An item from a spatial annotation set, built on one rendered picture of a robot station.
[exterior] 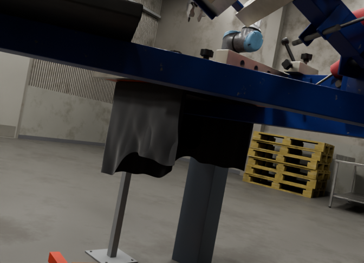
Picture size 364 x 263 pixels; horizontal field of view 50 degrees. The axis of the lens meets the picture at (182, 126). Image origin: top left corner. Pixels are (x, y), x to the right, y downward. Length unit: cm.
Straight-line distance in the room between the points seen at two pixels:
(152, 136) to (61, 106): 756
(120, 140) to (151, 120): 23
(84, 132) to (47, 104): 127
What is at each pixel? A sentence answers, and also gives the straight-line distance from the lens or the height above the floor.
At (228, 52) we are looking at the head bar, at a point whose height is 103.
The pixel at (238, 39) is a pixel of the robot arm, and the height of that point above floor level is 136.
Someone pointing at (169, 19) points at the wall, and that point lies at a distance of 1108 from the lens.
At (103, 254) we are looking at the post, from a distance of 236.
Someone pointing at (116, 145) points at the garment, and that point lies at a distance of 175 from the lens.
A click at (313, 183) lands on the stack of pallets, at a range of 737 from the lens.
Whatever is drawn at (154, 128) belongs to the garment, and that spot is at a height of 77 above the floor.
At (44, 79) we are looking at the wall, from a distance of 873.
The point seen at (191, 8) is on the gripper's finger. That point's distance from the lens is 211.
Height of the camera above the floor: 79
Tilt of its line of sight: level
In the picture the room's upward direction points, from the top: 10 degrees clockwise
